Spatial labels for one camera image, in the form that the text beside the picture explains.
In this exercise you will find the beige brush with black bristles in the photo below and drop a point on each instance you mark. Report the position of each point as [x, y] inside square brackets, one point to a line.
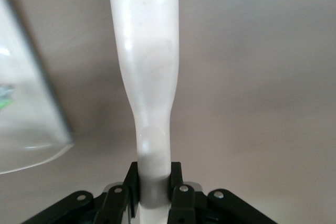
[147, 51]

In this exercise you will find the beige plastic dustpan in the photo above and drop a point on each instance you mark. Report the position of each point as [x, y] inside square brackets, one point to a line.
[26, 119]

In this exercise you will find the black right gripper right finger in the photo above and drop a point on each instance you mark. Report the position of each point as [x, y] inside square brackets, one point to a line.
[183, 203]

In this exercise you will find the brown table cover mat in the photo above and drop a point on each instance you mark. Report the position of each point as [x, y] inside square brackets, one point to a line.
[249, 77]

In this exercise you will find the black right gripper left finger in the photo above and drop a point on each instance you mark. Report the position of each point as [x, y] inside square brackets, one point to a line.
[115, 203]

